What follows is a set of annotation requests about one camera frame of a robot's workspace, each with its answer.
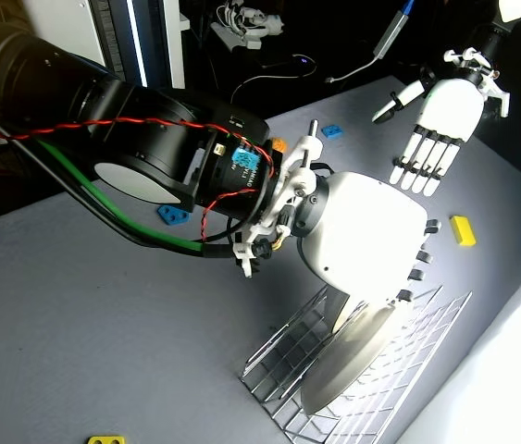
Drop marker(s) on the white plate with tree print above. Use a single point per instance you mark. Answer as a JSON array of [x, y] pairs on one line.
[[348, 365]]

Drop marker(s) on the black device with purple light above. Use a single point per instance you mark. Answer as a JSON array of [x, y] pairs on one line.
[[304, 62]]

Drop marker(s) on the yellow block with holes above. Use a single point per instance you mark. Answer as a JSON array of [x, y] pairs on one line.
[[105, 440]]

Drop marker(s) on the grey hub adapter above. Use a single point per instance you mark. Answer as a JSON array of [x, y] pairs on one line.
[[390, 34]]

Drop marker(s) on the white cabinet with light strip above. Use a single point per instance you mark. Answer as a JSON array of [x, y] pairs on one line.
[[177, 46]]

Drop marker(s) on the blue pentagon block with holes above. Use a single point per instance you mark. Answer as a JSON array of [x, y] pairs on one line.
[[174, 216]]

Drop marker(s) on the yellow rectangular brick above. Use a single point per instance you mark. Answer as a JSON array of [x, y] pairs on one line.
[[462, 230]]

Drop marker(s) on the small blue flat block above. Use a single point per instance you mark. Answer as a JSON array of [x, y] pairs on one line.
[[332, 131]]

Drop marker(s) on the spare white robot hand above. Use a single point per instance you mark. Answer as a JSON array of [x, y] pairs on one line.
[[241, 28]]

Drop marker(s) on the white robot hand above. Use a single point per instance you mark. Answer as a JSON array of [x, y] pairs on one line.
[[366, 236], [452, 108]]

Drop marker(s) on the grey table cloth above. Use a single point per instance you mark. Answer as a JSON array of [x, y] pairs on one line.
[[102, 300]]

